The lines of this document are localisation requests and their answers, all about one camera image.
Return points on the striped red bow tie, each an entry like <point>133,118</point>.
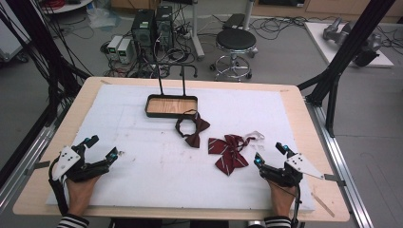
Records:
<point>229,152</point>

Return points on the black computer tower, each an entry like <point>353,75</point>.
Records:
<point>143,28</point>
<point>164,27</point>

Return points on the person's right hand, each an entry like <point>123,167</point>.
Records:
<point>282,199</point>

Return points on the plain dark maroon bow tie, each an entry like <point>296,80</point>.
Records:
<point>198,128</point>

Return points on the person's left hand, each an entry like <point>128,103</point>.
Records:
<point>79,194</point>

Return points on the grey equipment case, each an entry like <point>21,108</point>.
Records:
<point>11,41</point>

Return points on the grey metal bracket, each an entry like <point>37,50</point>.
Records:
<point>39,166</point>
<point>334,179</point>

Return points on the white bench power supply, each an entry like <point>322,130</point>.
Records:
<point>114,47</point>
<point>125,50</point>

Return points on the black rack with wooden base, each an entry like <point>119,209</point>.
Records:
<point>171,106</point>

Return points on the clear plastic bag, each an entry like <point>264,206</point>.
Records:
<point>103,17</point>

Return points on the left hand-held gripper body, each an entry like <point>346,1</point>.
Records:
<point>66,160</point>

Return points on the black metal frame post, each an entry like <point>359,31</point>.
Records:
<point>348,50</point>
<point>41,47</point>

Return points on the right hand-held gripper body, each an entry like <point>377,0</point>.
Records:
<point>301,164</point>

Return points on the white table leg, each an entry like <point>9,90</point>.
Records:
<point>197,34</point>

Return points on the aluminium rail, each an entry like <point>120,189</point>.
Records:
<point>339,158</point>
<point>31,148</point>

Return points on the flat black box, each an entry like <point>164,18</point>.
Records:
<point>234,21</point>

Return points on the white foam mat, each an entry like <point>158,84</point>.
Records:
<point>152,158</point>

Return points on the white floor board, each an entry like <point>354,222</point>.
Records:
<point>320,41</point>

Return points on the black round stool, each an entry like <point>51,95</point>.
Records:
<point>236,39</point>

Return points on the round white table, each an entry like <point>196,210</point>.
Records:
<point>65,5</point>

